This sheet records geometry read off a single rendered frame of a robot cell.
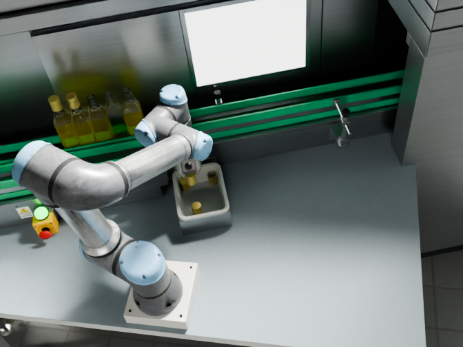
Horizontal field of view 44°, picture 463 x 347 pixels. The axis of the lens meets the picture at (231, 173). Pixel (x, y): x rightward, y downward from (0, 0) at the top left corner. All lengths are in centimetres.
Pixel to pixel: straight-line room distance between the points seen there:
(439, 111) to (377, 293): 63
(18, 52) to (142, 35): 41
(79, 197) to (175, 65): 86
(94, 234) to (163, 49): 71
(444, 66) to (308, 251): 71
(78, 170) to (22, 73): 84
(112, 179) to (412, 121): 107
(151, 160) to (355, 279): 79
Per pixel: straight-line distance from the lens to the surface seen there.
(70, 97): 192
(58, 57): 198
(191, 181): 190
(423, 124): 201
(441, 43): 180
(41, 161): 133
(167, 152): 145
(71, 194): 128
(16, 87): 211
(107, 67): 200
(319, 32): 209
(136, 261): 160
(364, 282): 185
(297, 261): 187
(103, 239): 160
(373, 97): 211
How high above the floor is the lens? 235
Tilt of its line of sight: 50 degrees down
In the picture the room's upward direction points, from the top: 8 degrees counter-clockwise
